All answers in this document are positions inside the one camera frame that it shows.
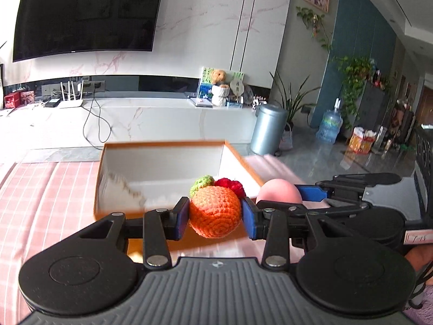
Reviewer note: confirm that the large leafy green plant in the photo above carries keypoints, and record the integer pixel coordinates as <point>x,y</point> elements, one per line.
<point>353,78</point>

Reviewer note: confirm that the wall socket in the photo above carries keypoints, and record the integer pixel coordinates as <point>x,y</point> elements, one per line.
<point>306,109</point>

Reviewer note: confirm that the grey cabinet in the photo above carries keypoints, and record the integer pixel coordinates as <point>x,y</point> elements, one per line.
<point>375,108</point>

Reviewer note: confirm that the flat book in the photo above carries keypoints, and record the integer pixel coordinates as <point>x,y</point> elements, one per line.
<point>201,102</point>

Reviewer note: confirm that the pink soft ball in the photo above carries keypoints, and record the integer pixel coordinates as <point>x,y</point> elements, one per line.
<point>277,191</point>

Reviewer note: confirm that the orange cardboard box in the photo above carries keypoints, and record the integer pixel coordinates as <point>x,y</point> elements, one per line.
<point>162,172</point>

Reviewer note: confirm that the hanging vine plant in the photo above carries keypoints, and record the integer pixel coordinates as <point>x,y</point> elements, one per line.
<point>316,23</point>

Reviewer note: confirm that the black wall television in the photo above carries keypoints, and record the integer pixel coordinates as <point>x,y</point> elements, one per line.
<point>84,13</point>

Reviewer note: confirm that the white marble TV stand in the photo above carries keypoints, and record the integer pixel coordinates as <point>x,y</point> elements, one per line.
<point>152,122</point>

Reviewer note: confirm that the long-leaf potted plant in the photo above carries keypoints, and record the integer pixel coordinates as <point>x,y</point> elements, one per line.
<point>292,103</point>

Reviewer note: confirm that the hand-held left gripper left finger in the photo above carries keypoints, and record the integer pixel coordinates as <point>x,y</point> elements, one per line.
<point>181,218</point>

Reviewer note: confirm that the brown teddy bear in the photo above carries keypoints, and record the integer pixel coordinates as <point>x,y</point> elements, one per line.
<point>220,77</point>

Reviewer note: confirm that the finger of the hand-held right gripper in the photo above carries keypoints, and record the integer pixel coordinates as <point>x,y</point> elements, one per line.
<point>341,205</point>
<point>311,193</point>

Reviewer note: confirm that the blue water jug with pump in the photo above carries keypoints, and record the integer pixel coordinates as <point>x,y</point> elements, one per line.
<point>330,125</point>

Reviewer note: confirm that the round hand fan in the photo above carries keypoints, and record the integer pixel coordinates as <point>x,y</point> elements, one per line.
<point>237,88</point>

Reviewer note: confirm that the black set-top box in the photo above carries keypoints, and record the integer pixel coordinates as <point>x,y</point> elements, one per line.
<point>52,103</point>

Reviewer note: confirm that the person's right hand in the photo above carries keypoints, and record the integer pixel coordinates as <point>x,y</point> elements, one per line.
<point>423,257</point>

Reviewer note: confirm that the red crocheted toy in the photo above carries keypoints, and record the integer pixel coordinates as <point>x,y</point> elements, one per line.
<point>231,186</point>

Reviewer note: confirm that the crocheted orange with green leaf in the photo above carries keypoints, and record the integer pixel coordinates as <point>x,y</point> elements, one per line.
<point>214,213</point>

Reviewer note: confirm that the pink plaid blanket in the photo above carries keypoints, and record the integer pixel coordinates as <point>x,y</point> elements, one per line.
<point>50,210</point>

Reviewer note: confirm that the teddy bear in cup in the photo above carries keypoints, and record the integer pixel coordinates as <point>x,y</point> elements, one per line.
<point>220,95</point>

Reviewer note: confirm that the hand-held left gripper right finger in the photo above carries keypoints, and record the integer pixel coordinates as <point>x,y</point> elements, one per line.
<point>248,218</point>

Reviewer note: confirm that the red gift box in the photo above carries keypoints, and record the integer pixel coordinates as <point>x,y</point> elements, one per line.
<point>27,98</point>
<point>12,101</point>

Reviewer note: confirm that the green and blue painting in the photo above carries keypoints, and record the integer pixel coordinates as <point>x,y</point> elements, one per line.
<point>205,81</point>

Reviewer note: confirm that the orange and yellow bag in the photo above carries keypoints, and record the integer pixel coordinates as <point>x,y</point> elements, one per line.
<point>362,141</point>

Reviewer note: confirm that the white router with antennas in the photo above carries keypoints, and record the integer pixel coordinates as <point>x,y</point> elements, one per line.
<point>71,103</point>

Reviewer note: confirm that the decorative plate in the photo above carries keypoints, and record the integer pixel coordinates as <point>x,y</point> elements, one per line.
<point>248,94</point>

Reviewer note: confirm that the grey metal trash can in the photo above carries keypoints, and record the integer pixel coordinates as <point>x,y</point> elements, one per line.
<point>267,130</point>

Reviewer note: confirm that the small cow figurines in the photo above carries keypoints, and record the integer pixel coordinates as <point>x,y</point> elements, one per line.
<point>259,102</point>

